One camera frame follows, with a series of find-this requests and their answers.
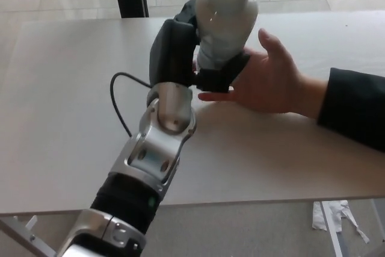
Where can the grey diagonal table frame brace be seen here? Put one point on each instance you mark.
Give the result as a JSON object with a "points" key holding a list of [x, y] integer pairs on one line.
{"points": [[18, 236]]}

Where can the crumpled white tissue paper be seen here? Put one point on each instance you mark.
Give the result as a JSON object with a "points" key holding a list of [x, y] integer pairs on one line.
{"points": [[319, 216]]}

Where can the white plastic bottle with cap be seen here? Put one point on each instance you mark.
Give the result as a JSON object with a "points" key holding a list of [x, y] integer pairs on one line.
{"points": [[224, 19]]}

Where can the person forearm in dark sleeve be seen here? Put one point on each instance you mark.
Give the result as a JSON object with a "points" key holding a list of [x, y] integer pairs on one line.
{"points": [[355, 109]]}

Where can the white slanted table leg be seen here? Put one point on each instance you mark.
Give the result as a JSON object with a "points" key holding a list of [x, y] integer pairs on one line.
{"points": [[331, 230]]}

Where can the bare person hand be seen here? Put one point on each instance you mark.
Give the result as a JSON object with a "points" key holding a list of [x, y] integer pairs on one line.
{"points": [[270, 85]]}

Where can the white table frame bracket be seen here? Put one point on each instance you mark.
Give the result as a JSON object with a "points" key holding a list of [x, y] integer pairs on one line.
{"points": [[31, 223]]}

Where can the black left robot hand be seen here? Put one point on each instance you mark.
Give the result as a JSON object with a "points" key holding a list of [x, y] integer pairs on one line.
{"points": [[171, 55]]}

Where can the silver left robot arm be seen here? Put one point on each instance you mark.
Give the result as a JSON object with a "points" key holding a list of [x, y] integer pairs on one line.
{"points": [[150, 154]]}

